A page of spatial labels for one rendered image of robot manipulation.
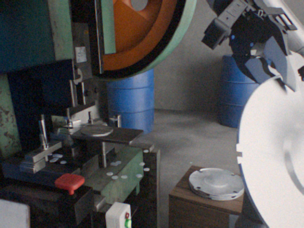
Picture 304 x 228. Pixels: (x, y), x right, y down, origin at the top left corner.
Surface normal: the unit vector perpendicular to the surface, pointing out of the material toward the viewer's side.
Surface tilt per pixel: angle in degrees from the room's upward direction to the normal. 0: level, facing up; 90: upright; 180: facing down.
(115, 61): 90
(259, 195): 55
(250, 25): 90
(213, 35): 112
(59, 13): 90
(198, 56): 90
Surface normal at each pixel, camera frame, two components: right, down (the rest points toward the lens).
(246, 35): -0.84, 0.21
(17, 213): -0.32, 0.14
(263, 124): 0.33, -0.28
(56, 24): 0.94, 0.11
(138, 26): -0.36, 0.34
